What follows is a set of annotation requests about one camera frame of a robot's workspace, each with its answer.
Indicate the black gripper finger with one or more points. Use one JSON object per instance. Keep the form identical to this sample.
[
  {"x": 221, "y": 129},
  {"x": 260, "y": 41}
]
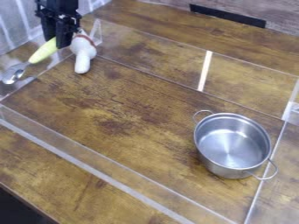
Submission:
[
  {"x": 49, "y": 27},
  {"x": 66, "y": 27}
]

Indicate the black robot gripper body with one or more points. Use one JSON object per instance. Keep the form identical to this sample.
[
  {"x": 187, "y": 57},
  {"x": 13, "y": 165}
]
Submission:
[{"x": 58, "y": 9}]

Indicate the stainless steel pot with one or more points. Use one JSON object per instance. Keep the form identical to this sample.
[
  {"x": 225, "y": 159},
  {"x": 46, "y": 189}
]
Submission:
[{"x": 234, "y": 146}]

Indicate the clear acrylic triangle stand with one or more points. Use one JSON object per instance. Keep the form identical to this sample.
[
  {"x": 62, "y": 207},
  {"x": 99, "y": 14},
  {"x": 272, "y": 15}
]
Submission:
[{"x": 90, "y": 32}]

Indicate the white toy mushroom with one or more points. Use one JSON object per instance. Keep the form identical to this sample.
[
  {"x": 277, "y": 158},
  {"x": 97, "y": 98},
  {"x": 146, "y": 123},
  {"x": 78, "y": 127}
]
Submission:
[{"x": 85, "y": 49}]

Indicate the black bar on table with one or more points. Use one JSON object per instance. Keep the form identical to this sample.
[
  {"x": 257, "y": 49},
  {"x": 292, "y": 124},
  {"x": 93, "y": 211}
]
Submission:
[{"x": 229, "y": 16}]

